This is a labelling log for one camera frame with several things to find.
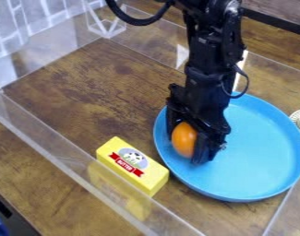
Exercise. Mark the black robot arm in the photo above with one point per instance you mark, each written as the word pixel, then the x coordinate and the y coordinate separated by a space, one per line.
pixel 216 50

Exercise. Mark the yellow toy butter block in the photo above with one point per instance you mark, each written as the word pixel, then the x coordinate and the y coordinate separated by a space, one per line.
pixel 133 165

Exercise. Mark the orange ball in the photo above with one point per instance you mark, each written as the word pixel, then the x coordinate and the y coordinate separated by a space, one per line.
pixel 184 137

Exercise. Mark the clear acrylic enclosure wall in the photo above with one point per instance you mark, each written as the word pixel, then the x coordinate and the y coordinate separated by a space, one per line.
pixel 85 89

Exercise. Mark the clear acrylic triangular bracket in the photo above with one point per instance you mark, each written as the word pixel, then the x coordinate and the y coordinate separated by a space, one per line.
pixel 102 22

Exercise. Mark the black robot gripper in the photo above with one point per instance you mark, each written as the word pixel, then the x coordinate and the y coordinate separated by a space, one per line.
pixel 199 104

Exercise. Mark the blue round tray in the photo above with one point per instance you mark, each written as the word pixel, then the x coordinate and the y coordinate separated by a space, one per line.
pixel 257 166

